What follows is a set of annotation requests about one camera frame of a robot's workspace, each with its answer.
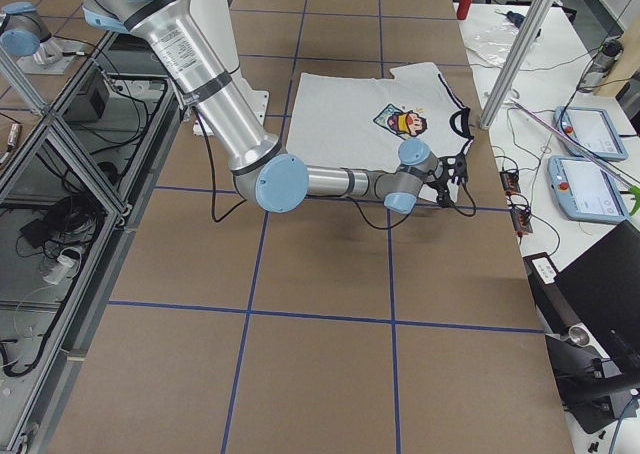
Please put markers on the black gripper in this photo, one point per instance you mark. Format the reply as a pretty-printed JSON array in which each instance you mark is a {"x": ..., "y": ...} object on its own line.
[{"x": 442, "y": 190}]

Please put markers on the grey cartoon print t-shirt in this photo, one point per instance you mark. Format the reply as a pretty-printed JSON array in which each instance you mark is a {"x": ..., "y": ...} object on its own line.
[{"x": 376, "y": 138}]

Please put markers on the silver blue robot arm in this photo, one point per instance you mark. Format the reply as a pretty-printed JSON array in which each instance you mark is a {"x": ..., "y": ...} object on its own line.
[
  {"x": 264, "y": 172},
  {"x": 24, "y": 33}
]

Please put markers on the upper orange usb hub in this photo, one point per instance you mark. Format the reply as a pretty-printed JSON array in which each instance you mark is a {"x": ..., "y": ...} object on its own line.
[{"x": 510, "y": 181}]

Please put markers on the orange usb hub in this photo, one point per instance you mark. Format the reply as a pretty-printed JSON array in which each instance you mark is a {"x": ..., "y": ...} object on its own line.
[
  {"x": 510, "y": 181},
  {"x": 521, "y": 216}
]

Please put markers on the lower orange usb hub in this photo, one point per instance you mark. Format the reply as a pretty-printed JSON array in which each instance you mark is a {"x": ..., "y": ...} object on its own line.
[{"x": 521, "y": 216}]

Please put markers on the lower blue teach pendant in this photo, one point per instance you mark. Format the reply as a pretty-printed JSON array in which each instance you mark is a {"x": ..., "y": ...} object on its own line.
[{"x": 584, "y": 192}]

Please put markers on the blue teach pendant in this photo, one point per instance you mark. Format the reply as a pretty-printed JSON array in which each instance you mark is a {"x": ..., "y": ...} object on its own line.
[
  {"x": 593, "y": 129},
  {"x": 584, "y": 192}
]

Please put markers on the dark box with label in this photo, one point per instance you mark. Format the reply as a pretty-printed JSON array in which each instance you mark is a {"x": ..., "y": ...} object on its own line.
[{"x": 555, "y": 309}]

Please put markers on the upper blue teach pendant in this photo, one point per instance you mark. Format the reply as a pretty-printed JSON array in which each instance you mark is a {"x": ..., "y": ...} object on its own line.
[{"x": 593, "y": 129}]

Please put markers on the clear plastic sheet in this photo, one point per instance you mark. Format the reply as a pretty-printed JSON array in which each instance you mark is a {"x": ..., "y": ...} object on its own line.
[{"x": 494, "y": 44}]

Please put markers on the grey drink bottle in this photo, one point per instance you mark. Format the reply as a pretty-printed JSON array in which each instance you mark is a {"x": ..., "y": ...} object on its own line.
[{"x": 603, "y": 61}]

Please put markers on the black power adapter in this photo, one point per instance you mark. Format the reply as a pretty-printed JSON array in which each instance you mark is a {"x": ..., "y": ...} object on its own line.
[{"x": 36, "y": 233}]

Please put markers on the aluminium frame post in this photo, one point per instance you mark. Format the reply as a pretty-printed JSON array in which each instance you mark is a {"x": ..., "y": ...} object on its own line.
[{"x": 527, "y": 34}]

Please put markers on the black camera stand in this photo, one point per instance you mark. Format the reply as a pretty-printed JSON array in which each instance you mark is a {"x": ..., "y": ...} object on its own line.
[{"x": 593, "y": 389}]

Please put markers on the aluminium frame rack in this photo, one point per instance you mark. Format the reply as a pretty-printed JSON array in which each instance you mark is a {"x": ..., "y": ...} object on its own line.
[{"x": 82, "y": 144}]

